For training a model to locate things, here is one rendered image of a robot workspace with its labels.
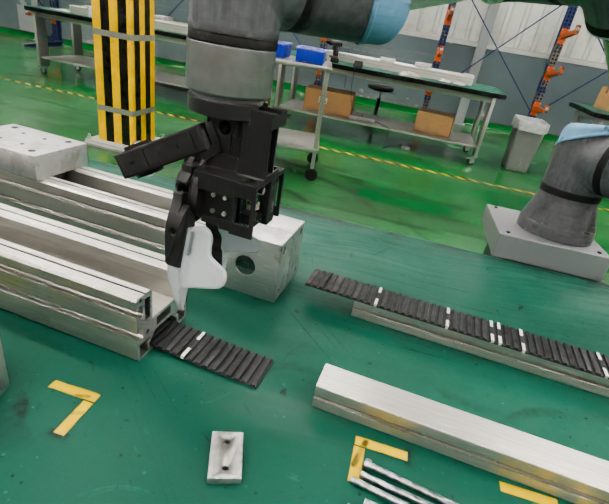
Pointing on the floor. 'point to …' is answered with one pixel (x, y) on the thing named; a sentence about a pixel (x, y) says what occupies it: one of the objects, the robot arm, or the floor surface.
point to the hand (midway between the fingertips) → (197, 280)
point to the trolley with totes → (309, 58)
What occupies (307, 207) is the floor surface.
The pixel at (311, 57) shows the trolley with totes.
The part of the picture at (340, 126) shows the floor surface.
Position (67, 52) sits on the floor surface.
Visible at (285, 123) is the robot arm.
